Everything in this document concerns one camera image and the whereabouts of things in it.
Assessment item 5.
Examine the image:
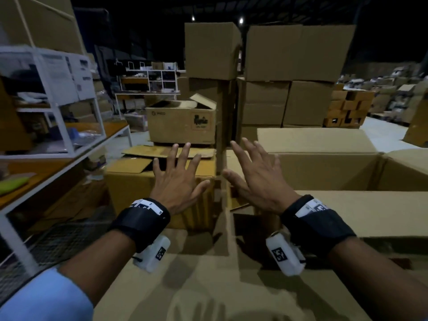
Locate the pale cardboard box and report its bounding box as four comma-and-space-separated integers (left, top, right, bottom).
256, 128, 381, 191

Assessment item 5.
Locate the light blue left sleeve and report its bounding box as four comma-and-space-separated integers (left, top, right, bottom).
0, 267, 94, 321

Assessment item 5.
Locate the pile of wrapped shelf cartons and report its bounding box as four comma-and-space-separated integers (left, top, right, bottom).
68, 80, 115, 123

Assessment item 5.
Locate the person's right hand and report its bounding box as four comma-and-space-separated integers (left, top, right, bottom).
222, 137, 301, 216

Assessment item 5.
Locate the large cardboard box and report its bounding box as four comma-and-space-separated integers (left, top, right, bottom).
226, 143, 428, 264

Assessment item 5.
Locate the pile of assorted warehouse boxes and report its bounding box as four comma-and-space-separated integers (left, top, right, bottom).
337, 65, 428, 124

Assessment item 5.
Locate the stack of orange-brown boxes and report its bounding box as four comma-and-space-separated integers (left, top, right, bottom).
322, 90, 375, 128

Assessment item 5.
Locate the yellowish brown cardboard carton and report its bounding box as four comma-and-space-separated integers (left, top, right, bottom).
104, 145, 217, 231

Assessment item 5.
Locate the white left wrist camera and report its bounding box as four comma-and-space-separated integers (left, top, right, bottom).
132, 234, 171, 274

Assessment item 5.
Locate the carton with orange label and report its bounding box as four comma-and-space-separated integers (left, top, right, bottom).
146, 93, 217, 145

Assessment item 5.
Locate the distant white shelf rack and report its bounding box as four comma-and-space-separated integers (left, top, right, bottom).
115, 62, 186, 119

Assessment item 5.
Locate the stack of tall brown cartons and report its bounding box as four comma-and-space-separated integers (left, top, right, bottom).
177, 22, 357, 144

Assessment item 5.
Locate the person's left forearm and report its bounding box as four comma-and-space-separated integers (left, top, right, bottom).
58, 229, 136, 306

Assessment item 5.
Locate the person's right forearm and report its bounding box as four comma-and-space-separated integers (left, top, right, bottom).
327, 237, 428, 321

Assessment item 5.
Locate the tilted tan carton dark label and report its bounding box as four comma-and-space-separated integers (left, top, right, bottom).
403, 100, 428, 148

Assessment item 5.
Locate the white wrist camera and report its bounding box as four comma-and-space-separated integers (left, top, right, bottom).
266, 230, 307, 277
132, 234, 171, 274

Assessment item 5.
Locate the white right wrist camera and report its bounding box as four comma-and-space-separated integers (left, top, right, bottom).
266, 230, 307, 277

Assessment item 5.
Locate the small wrapped floor carton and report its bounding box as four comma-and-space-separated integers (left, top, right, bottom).
123, 111, 149, 132

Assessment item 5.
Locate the green flat packet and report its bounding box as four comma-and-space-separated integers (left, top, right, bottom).
0, 177, 31, 197

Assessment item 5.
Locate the metal storage rack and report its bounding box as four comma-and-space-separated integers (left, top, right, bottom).
0, 45, 133, 298

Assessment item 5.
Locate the clear plastic bag bundle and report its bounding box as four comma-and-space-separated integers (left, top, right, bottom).
50, 125, 103, 148

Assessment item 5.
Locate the white printed carton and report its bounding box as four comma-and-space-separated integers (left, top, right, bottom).
41, 53, 97, 106

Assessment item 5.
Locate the person's left hand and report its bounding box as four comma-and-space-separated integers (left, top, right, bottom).
149, 142, 211, 216

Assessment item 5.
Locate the tall brown shelf carton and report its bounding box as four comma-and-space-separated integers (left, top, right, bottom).
0, 0, 86, 54

